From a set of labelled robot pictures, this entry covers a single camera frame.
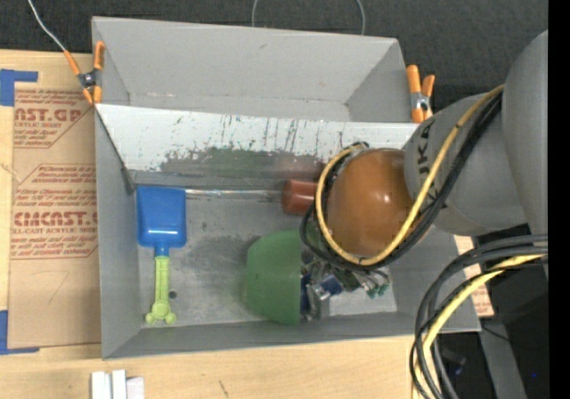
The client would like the red-brown handled metal tool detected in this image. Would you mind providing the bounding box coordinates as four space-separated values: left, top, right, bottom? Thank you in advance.
184 178 320 216

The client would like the blue toy shovel green handle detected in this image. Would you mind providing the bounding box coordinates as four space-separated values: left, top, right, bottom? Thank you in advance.
135 185 188 327

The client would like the green plastic bowl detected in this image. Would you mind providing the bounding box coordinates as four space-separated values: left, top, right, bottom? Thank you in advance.
242 229 309 327

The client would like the grey metal bin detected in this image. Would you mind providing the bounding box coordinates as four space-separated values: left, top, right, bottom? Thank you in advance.
91 16 483 361

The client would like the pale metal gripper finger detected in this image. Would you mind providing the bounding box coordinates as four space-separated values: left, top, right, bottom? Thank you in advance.
305 298 331 322
310 281 333 303

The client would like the brown cardboard board red print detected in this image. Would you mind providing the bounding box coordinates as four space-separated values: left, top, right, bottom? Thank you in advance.
0 49 103 354

